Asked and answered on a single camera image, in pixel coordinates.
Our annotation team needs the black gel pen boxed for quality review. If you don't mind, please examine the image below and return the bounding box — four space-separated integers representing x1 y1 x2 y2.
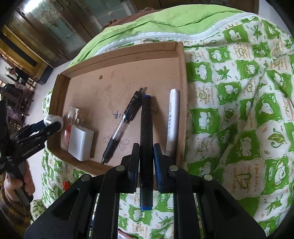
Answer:
101 86 148 165

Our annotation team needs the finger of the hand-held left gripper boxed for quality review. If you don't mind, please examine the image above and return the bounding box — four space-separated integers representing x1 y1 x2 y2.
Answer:
10 121 46 141
14 122 64 150

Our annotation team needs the person's left hand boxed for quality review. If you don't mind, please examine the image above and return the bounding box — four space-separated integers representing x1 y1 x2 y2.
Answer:
4 160 35 207

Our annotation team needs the black marker pen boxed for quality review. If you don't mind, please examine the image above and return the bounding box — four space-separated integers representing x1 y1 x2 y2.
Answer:
139 94 154 211

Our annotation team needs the wooden chair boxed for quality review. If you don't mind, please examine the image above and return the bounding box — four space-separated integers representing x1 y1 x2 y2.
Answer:
0 81 35 126

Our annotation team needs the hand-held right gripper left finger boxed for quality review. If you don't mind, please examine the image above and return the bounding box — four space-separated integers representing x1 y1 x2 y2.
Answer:
24 143 140 239

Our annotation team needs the red clear lighter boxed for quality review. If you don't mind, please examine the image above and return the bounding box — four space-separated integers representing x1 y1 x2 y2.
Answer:
62 106 81 148

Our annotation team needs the small white pill bottle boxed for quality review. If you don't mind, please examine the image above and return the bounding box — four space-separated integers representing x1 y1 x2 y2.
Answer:
44 114 64 127

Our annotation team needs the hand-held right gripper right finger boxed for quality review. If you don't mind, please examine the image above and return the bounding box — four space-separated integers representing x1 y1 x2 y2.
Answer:
153 143 267 239

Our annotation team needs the brown cloth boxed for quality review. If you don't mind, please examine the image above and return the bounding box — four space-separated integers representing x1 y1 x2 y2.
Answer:
101 8 161 35

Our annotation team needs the golden wooden panel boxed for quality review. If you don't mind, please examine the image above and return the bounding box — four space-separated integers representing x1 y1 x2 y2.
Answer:
0 25 54 80

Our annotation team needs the white charger plug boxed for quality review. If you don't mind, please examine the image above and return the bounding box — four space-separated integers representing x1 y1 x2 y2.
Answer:
68 117 95 162

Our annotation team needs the person's left forearm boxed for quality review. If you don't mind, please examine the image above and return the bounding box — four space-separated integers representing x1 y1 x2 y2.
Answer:
0 187 33 230

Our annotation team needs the green printed blanket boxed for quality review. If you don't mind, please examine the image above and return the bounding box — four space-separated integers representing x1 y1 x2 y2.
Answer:
30 5 294 239

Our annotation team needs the shallow cardboard tray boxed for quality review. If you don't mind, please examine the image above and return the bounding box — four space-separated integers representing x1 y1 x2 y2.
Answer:
46 41 188 191

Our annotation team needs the wooden glass-door cabinet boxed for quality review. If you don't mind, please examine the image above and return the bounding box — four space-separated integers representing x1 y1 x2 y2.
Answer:
7 0 161 69

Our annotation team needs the silver marker pen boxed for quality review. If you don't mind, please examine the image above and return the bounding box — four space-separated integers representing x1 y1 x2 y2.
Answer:
165 88 180 155

